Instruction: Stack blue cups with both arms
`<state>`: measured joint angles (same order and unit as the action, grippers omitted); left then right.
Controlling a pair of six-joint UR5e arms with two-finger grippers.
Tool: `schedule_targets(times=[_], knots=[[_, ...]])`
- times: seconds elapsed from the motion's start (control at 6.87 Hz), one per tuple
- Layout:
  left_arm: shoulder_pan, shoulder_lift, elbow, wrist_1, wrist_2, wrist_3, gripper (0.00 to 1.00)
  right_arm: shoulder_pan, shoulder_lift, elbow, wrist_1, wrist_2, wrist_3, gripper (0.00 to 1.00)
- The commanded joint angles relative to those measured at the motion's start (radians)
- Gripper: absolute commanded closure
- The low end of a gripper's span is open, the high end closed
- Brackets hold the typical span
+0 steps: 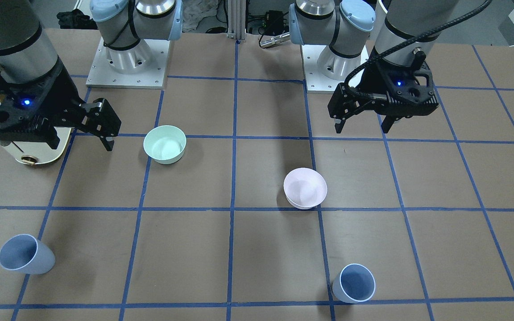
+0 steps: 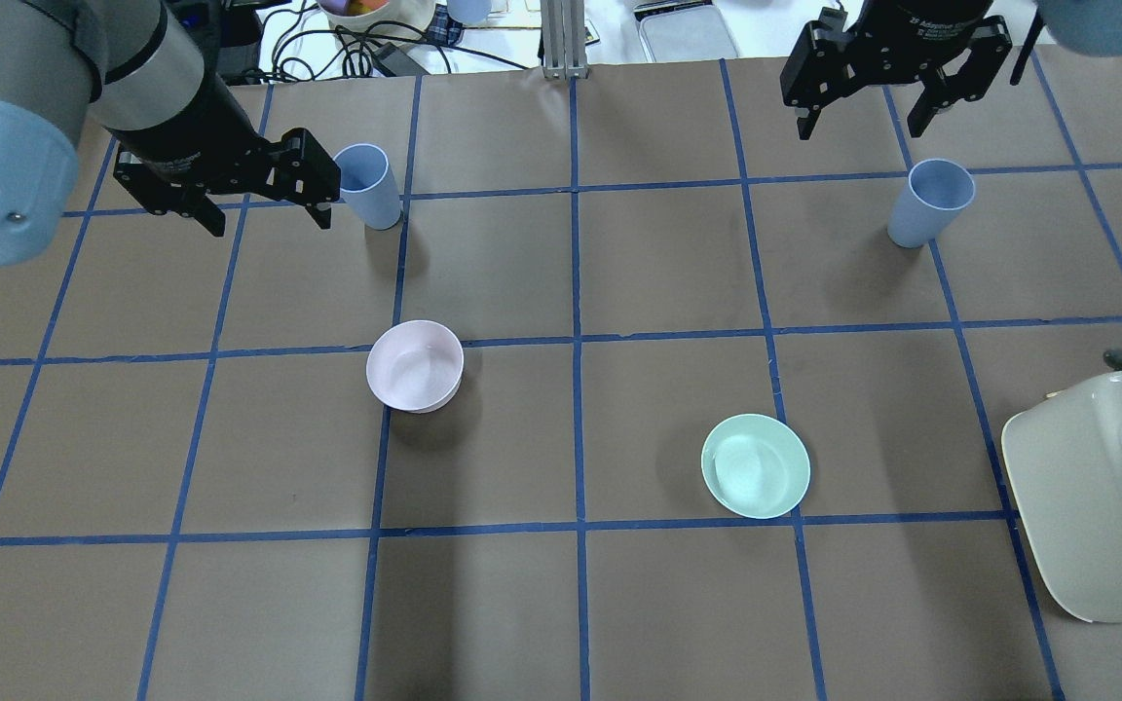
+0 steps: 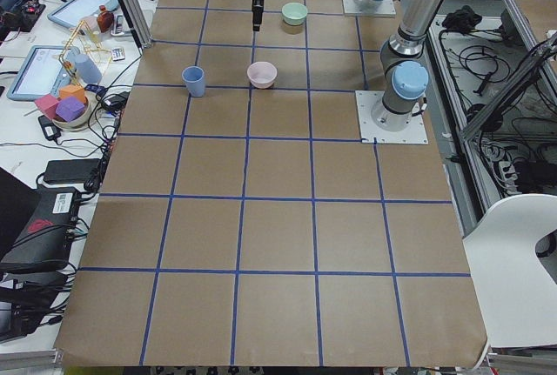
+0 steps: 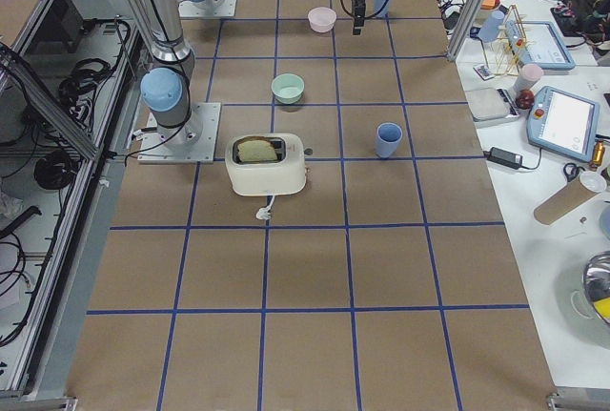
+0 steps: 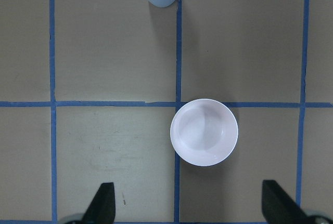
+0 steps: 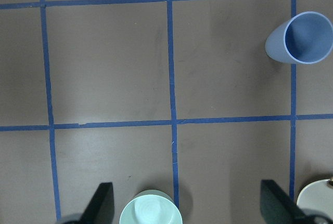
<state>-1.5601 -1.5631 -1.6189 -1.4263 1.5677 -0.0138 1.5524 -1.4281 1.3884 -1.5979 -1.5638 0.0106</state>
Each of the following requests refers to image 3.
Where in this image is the green bowl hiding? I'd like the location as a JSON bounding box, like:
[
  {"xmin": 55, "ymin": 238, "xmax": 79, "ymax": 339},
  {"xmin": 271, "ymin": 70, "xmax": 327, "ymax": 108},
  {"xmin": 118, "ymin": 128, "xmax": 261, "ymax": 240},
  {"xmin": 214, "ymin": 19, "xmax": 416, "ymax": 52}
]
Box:
[{"xmin": 281, "ymin": 2, "xmax": 308, "ymax": 26}]

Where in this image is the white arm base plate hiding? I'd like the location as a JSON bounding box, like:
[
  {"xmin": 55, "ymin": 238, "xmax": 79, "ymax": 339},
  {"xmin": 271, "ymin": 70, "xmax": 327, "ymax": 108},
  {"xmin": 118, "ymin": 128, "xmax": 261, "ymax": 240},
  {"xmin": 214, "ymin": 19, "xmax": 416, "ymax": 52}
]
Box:
[{"xmin": 355, "ymin": 90, "xmax": 428, "ymax": 144}]

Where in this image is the black power brick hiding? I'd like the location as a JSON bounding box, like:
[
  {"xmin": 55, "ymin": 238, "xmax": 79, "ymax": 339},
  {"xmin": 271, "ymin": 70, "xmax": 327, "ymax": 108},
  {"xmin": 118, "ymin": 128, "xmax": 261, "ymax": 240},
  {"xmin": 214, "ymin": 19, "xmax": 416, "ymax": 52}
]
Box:
[{"xmin": 43, "ymin": 158, "xmax": 99, "ymax": 184}]

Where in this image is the blue tablet far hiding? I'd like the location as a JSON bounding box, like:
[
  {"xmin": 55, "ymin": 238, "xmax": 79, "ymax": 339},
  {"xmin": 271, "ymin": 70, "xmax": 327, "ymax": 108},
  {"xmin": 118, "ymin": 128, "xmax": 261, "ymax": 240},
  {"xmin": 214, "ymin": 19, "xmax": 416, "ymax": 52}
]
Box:
[{"xmin": 47, "ymin": 0, "xmax": 119, "ymax": 28}]

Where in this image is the black laptop with red logo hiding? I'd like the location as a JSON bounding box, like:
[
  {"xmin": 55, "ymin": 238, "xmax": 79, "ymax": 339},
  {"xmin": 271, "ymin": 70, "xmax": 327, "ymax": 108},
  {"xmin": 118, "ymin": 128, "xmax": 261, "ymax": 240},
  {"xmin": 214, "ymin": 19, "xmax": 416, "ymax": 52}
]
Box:
[{"xmin": 1, "ymin": 170, "xmax": 79, "ymax": 274}]

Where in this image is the black cloth bundle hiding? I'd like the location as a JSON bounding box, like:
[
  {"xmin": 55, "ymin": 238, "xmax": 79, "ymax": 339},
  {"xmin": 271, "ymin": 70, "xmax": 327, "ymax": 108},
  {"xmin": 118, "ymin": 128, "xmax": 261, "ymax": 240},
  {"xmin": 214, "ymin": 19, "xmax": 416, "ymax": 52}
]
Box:
[{"xmin": 441, "ymin": 5, "xmax": 482, "ymax": 34}]

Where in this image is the blue plastic cup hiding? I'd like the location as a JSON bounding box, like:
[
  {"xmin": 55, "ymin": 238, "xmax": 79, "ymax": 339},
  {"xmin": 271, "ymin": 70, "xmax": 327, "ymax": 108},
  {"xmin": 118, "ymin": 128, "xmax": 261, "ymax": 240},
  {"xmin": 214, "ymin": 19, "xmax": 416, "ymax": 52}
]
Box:
[{"xmin": 182, "ymin": 65, "xmax": 205, "ymax": 97}]

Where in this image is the brown glass bottle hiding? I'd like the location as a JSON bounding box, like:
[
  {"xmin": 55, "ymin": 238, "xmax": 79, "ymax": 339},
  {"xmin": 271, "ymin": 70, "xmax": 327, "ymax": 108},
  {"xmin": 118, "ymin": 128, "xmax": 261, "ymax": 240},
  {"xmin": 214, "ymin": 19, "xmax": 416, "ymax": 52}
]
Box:
[{"xmin": 97, "ymin": 5, "xmax": 114, "ymax": 33}]

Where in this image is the bowl of coloured blocks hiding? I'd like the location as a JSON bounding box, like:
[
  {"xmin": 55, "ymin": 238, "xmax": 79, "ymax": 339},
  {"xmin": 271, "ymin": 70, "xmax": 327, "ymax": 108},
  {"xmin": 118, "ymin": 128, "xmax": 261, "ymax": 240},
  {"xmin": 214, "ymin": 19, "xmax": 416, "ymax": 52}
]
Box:
[{"xmin": 35, "ymin": 84, "xmax": 91, "ymax": 131}]

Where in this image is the blue tablet near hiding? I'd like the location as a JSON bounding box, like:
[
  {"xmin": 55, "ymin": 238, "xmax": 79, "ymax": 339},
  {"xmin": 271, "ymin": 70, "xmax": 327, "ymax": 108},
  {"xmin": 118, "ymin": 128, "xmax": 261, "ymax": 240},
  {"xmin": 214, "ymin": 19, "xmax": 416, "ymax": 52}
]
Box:
[{"xmin": 7, "ymin": 45, "xmax": 70, "ymax": 101}]

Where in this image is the white chair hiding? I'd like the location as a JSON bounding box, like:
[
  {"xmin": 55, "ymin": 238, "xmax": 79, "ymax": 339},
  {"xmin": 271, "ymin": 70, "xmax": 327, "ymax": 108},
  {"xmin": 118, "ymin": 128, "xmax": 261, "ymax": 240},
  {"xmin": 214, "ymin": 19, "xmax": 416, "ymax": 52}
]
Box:
[{"xmin": 464, "ymin": 194, "xmax": 556, "ymax": 348}]

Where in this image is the blue tablet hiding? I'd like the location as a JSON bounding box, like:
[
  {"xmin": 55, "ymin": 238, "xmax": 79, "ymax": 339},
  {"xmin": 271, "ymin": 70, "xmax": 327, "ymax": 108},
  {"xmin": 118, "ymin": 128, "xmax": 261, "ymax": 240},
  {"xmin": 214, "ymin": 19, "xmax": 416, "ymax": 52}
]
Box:
[
  {"xmin": 47, "ymin": 0, "xmax": 119, "ymax": 28},
  {"xmin": 7, "ymin": 45, "xmax": 70, "ymax": 101}
]

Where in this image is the blue cylinder block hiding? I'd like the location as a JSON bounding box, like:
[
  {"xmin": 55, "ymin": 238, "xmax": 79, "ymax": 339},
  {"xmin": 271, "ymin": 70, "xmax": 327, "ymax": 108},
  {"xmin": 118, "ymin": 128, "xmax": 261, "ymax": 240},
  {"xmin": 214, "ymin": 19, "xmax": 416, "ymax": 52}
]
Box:
[{"xmin": 75, "ymin": 54, "xmax": 102, "ymax": 84}]

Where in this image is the pink bowl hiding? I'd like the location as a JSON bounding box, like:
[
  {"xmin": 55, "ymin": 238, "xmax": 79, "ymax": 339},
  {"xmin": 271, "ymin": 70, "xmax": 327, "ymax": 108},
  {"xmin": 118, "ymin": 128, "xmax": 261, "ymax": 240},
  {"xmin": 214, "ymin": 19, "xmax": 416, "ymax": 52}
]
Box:
[{"xmin": 246, "ymin": 61, "xmax": 278, "ymax": 89}]

